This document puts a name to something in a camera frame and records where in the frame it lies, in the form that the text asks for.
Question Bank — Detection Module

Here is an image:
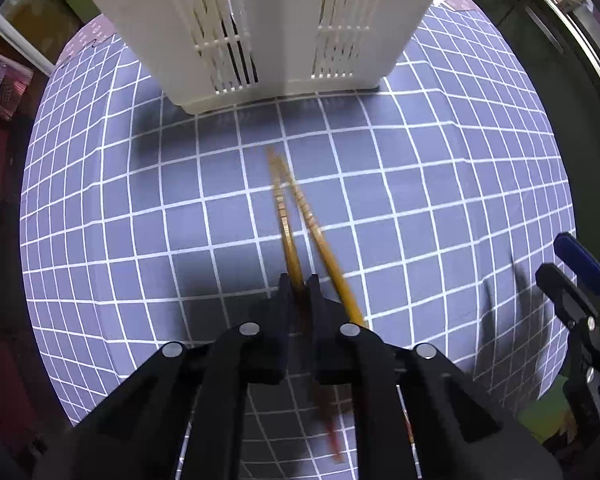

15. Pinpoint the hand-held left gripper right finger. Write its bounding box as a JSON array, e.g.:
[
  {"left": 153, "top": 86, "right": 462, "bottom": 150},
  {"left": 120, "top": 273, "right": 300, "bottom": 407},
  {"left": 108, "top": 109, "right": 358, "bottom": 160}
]
[{"left": 306, "top": 274, "right": 563, "bottom": 480}]

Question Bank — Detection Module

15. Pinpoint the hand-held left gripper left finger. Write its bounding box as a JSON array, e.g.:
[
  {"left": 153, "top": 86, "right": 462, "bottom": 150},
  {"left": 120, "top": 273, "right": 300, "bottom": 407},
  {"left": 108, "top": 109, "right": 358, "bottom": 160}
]
[{"left": 32, "top": 273, "right": 306, "bottom": 480}]

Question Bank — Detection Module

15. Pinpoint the glass sliding door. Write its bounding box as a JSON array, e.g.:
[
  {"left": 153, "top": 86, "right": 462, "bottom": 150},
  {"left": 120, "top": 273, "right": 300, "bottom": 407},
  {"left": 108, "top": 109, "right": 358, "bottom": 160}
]
[{"left": 0, "top": 10, "right": 57, "bottom": 77}]

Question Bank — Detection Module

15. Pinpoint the white utensil holder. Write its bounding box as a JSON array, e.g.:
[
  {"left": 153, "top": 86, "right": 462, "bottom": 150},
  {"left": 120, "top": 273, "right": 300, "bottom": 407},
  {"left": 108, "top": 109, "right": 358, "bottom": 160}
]
[{"left": 70, "top": 0, "right": 456, "bottom": 115}]

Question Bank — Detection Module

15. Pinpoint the wooden chopstick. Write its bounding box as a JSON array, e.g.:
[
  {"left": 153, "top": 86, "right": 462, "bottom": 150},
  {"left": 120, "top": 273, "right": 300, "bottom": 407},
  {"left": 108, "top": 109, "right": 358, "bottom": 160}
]
[
  {"left": 271, "top": 175, "right": 346, "bottom": 465},
  {"left": 266, "top": 146, "right": 416, "bottom": 445}
]

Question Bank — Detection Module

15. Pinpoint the dark green counter cabinet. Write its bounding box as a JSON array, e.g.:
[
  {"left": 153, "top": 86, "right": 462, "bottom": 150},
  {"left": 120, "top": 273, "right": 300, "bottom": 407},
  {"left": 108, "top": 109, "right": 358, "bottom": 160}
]
[{"left": 445, "top": 0, "right": 600, "bottom": 111}]

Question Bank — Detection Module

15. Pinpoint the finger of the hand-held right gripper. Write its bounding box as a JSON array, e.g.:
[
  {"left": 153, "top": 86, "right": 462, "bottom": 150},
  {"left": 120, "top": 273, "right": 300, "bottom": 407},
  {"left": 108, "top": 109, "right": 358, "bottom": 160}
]
[
  {"left": 554, "top": 232, "right": 600, "bottom": 296},
  {"left": 535, "top": 262, "right": 600, "bottom": 331}
]

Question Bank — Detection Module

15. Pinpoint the purple checked tablecloth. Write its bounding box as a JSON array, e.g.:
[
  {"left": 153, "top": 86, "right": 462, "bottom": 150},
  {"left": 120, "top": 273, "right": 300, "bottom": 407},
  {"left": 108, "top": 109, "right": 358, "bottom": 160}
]
[{"left": 19, "top": 0, "right": 576, "bottom": 480}]

